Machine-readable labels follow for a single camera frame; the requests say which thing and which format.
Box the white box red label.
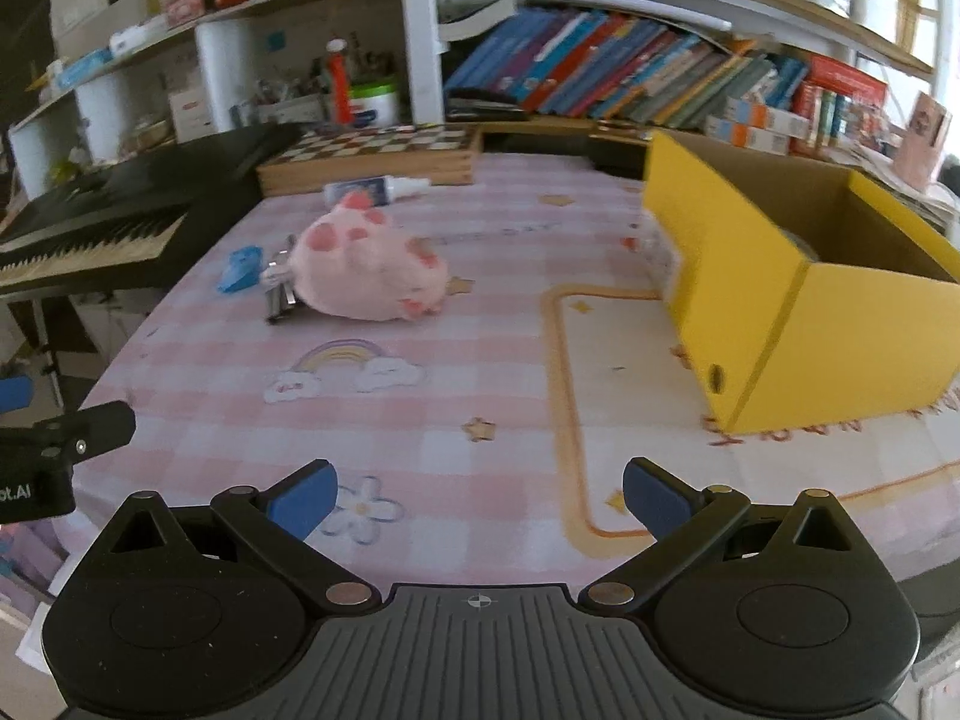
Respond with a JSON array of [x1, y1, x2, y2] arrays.
[[169, 86, 211, 143]]

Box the pink plush toy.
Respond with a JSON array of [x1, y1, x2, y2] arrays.
[[289, 191, 451, 323]]

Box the white shelf unit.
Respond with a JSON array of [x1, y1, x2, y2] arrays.
[[7, 0, 938, 200]]

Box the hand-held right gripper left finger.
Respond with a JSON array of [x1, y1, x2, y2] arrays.
[[97, 457, 383, 611]]

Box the black electronic keyboard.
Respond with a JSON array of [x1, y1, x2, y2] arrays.
[[0, 122, 301, 297]]

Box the pink card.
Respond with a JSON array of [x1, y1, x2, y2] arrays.
[[896, 90, 947, 192]]

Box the row of colourful books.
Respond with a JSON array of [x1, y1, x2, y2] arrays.
[[439, 4, 905, 162]]

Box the pink checked desktop cloth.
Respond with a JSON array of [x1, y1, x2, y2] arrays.
[[56, 152, 960, 593]]

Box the orange white carton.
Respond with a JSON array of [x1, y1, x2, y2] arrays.
[[724, 97, 812, 137], [705, 118, 792, 158]]

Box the black silver metal clip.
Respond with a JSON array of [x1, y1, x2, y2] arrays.
[[259, 236, 301, 325]]

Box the stack of papers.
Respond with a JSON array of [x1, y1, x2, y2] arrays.
[[817, 142, 960, 233]]

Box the yellow cardboard box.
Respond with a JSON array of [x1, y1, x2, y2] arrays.
[[641, 130, 960, 436]]

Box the red tube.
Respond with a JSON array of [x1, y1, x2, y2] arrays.
[[326, 39, 353, 125]]

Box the thick book with white pages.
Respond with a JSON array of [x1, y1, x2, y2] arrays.
[[437, 0, 518, 42]]

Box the white glue bottle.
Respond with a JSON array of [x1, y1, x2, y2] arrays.
[[322, 174, 434, 205]]

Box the black keyboard stand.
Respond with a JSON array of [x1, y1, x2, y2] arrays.
[[22, 296, 72, 410]]

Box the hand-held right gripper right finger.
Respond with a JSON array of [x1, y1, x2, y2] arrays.
[[579, 456, 865, 610]]

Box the small blue packet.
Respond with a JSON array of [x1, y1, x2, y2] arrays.
[[217, 246, 263, 295]]

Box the wooden chessboard box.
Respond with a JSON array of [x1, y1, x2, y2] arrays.
[[256, 124, 481, 198]]

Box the blue white tissue pack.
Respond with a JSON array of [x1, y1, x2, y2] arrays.
[[56, 49, 113, 87]]

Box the white jar green lid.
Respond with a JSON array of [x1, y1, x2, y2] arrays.
[[349, 77, 401, 128]]

